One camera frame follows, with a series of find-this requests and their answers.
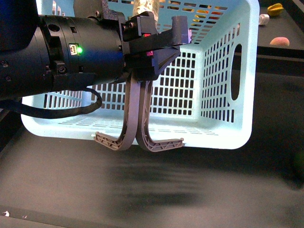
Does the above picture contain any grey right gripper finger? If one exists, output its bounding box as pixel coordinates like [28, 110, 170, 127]
[94, 72, 141, 151]

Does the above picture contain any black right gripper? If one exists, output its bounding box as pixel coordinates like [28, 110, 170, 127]
[120, 11, 191, 152]

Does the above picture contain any light blue plastic basket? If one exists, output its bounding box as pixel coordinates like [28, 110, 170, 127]
[21, 0, 259, 149]

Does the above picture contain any pale peach front right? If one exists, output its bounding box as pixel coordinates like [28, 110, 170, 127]
[270, 37, 290, 47]

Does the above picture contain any white tape roll tilted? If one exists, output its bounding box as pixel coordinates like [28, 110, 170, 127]
[258, 14, 270, 26]

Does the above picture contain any yellow starfruit right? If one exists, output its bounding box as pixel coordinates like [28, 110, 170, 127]
[267, 3, 284, 17]

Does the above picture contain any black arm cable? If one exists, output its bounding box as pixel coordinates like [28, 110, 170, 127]
[0, 87, 103, 119]

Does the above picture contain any plastic wrapped cable bundle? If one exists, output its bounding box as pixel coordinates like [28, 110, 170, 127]
[132, 0, 166, 22]

